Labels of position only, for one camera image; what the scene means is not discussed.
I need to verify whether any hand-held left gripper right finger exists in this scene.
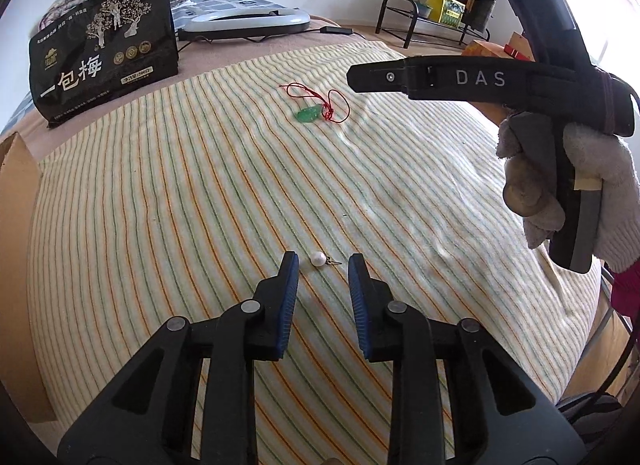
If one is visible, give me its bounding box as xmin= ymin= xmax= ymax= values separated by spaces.
xmin=347 ymin=252 xmax=586 ymax=465

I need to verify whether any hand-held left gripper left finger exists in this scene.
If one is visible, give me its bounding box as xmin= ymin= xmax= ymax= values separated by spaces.
xmin=57 ymin=251 xmax=301 ymax=465

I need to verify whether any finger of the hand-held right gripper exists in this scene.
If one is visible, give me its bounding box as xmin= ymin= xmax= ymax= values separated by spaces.
xmin=346 ymin=59 xmax=410 ymax=98

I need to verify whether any green pendant with red cord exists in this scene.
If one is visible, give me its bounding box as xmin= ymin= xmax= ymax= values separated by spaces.
xmin=278 ymin=82 xmax=351 ymax=124

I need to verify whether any person's right hand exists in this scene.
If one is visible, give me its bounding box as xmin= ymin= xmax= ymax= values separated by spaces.
xmin=496 ymin=112 xmax=640 ymax=273

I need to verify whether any yellow crate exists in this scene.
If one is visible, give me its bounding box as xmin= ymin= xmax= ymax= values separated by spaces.
xmin=426 ymin=0 xmax=466 ymax=28

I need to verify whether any orange cloth covered table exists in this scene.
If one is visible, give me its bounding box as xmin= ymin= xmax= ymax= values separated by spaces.
xmin=460 ymin=39 xmax=507 ymax=60

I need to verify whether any beige blanket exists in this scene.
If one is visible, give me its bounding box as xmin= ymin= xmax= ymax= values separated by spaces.
xmin=0 ymin=20 xmax=471 ymax=166

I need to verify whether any striped yellow blanket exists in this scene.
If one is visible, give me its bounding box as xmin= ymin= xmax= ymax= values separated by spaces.
xmin=30 ymin=40 xmax=601 ymax=465

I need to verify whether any black snack bag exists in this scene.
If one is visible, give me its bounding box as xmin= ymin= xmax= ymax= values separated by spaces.
xmin=28 ymin=0 xmax=180 ymax=130

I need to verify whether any black ring light cable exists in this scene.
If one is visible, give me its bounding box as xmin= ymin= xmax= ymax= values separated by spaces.
xmin=175 ymin=25 xmax=373 ymax=53

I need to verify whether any grey oval device with cable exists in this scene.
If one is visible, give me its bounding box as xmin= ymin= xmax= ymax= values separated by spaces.
xmin=177 ymin=8 xmax=312 ymax=41

